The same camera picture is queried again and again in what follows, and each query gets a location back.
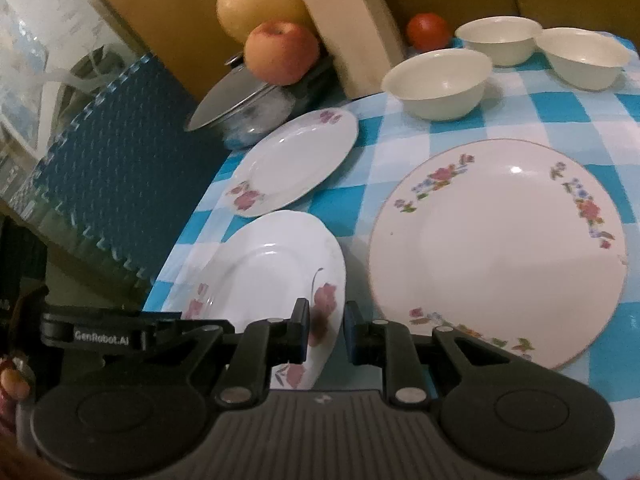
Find white bowl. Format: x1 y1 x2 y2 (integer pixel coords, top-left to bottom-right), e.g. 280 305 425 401
381 49 493 121
455 16 543 67
535 27 631 92

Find red tomato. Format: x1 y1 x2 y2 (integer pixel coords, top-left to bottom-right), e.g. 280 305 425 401
406 13 451 53

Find translucent plastic sheet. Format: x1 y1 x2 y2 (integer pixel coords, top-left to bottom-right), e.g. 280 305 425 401
0 0 146 201

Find small plate single pink flower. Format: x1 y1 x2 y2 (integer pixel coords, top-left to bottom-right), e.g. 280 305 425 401
162 210 347 391

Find yellow pomelo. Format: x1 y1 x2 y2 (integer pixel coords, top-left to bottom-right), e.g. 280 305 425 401
216 0 313 46

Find small plate pink flower clusters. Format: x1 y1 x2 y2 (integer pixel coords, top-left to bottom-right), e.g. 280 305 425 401
220 107 360 218

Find blue foam puzzle mat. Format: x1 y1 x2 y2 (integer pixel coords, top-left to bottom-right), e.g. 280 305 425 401
20 52 231 293

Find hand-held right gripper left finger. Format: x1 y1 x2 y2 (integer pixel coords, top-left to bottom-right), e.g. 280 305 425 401
167 299 312 407

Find person's left hand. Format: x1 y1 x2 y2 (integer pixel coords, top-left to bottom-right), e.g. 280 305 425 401
0 352 33 406

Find large floral plate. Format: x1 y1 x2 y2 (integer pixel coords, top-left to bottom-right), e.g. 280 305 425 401
369 139 628 371

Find blue white checkered tablecloth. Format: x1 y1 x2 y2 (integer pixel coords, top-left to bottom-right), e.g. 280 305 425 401
142 35 640 461

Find wooden knife block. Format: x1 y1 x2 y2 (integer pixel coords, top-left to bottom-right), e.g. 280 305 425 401
285 0 406 100

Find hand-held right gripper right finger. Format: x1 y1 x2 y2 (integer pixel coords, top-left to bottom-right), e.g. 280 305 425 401
344 301 552 407

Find red apple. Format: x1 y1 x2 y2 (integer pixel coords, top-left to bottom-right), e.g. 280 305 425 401
243 21 321 86

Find steel pot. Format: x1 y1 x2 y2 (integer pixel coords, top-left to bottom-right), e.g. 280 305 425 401
210 55 346 152

